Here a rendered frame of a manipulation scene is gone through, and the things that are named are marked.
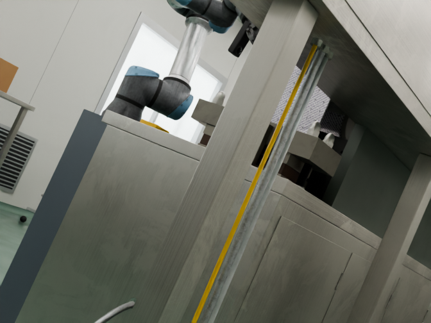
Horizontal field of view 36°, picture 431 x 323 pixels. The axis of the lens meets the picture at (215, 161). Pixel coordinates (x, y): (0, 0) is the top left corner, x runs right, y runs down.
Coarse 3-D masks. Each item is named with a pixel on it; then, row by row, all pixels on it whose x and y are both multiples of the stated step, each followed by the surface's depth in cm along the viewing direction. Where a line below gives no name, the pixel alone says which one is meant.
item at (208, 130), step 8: (208, 128) 186; (208, 136) 185; (200, 144) 186; (264, 152) 174; (288, 160) 170; (296, 160) 173; (264, 168) 173; (280, 168) 170; (288, 168) 172; (296, 168) 174; (280, 176) 170; (288, 176) 173; (296, 176) 176
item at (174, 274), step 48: (288, 0) 112; (288, 48) 111; (240, 96) 111; (240, 144) 108; (192, 192) 110; (192, 240) 107; (384, 240) 184; (144, 288) 109; (192, 288) 111; (384, 288) 180
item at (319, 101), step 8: (288, 88) 199; (288, 96) 198; (296, 96) 196; (312, 96) 194; (320, 96) 192; (280, 104) 198; (312, 104) 193; (320, 104) 191; (280, 112) 198; (288, 112) 196; (312, 112) 192; (320, 112) 191; (272, 120) 198; (304, 120) 193; (312, 120) 191; (320, 120) 190; (304, 128) 192
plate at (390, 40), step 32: (256, 0) 122; (320, 0) 109; (352, 0) 115; (384, 0) 124; (416, 0) 134; (320, 32) 124; (352, 32) 119; (384, 32) 128; (416, 32) 139; (352, 64) 134; (384, 64) 133; (416, 64) 144; (352, 96) 159; (384, 96) 147; (416, 96) 149; (384, 128) 177; (416, 128) 162
